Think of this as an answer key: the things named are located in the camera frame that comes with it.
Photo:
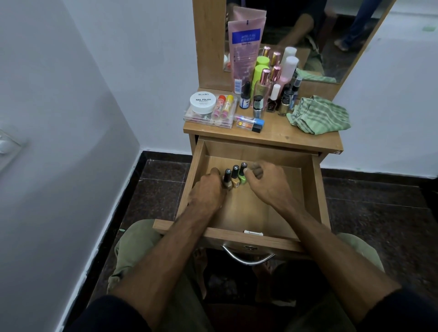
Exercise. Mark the white nail polish remover jar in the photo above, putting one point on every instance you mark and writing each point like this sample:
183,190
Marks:
203,102

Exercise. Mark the blue polish bottle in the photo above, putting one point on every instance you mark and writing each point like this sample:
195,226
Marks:
297,85

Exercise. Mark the person's black left sleeve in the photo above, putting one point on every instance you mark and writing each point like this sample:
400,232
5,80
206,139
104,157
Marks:
106,316

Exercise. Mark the green square polish bottle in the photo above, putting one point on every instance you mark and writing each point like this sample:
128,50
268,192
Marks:
242,174

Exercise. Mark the yellow-capped lip balm tube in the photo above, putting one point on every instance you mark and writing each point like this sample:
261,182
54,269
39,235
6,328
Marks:
227,106

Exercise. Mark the maroon polish bottle black cap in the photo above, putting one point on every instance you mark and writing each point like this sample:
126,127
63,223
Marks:
285,89

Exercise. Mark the pink cosmetic lotion tube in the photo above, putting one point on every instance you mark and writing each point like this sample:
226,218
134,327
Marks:
244,58

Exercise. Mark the wooden drawer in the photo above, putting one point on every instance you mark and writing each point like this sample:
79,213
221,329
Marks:
246,212

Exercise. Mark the white wall switch panel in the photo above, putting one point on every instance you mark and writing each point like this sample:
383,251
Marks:
8,147

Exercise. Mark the person's black sleeve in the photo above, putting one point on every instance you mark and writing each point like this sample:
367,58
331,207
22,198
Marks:
106,316
400,313

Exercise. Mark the person's right forearm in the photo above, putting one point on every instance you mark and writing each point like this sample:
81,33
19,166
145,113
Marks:
338,263

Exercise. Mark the white-capped dark polish bottle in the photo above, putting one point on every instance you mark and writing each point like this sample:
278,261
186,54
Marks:
273,97

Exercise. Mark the red-capped lip balm tube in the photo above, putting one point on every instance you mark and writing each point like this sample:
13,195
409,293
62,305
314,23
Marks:
219,107

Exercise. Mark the dark red stool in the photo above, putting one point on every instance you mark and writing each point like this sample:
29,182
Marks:
246,319

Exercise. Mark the person's right hand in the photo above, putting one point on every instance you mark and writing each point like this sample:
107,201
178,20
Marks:
272,186

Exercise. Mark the clear plastic compartment box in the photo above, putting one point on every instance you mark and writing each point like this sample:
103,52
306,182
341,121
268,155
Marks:
198,121

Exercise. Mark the lime green bottle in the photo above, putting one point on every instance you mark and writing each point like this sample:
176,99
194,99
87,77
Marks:
256,78

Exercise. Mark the silver polish bottle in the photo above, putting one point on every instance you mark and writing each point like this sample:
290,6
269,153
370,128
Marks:
258,106

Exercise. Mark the beige polish bottle black cap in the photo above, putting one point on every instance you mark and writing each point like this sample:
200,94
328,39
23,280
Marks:
227,181

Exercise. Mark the blue-white bottle black cap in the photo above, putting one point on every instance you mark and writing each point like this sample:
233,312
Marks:
244,101

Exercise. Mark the person's left forearm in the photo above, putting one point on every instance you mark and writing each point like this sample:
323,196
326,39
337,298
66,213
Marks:
164,263

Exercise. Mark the green striped cloth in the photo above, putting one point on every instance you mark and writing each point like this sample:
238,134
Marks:
318,116

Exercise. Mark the wooden dressing table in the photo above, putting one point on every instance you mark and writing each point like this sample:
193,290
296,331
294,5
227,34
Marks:
280,133

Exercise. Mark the dressing table mirror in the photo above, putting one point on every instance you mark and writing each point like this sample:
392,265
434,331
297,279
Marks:
342,58

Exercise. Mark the person's left foot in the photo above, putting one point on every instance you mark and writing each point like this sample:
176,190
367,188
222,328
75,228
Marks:
201,273

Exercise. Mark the slim clear perfume bottle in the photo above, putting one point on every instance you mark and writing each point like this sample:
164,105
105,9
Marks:
275,73

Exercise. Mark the person's olive green trousers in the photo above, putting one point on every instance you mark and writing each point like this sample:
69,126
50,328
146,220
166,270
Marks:
137,249

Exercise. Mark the gold polish bottle patterned cap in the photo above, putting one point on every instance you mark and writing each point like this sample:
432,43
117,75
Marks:
284,106

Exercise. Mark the person's left hand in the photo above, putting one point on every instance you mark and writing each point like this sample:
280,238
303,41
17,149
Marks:
207,195

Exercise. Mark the black-capped clear tube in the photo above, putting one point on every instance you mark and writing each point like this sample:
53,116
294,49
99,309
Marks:
248,126

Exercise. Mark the pink perfume bottle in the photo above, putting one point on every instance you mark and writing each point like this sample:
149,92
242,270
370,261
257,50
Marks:
262,87

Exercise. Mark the blue-capped lip balm tube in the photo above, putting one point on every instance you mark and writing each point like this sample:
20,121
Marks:
249,120

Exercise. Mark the pink spray bottle white cap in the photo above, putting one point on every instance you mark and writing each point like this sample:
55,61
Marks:
289,68

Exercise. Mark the person's black right sleeve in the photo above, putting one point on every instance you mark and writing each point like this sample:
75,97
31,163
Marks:
400,313

